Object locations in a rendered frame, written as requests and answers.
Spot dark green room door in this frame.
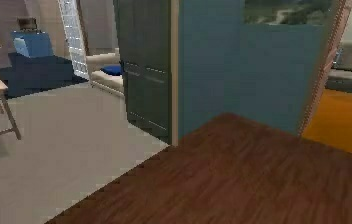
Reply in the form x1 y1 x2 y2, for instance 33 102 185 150
113 0 173 144

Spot beige sofa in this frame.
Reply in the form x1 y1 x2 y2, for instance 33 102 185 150
85 49 126 98

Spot blue cushion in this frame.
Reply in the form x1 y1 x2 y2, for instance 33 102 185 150
100 64 123 76

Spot blue armchair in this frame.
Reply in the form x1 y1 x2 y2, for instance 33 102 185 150
0 30 74 98

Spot framed landscape picture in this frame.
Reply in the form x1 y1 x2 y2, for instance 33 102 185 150
243 0 333 26

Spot small dark box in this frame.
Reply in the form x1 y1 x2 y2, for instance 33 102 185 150
17 17 38 32

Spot grey sofa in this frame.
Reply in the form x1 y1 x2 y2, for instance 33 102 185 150
324 40 352 100

